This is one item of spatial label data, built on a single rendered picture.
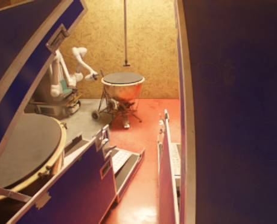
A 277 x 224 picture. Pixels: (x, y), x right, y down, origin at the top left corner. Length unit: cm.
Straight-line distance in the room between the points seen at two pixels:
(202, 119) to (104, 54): 337
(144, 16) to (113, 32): 72
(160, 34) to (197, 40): 298
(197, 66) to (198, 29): 20
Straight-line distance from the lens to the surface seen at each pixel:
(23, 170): 96
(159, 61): 376
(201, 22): 82
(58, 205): 100
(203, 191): 53
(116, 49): 373
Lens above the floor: 157
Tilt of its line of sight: 28 degrees down
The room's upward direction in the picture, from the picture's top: straight up
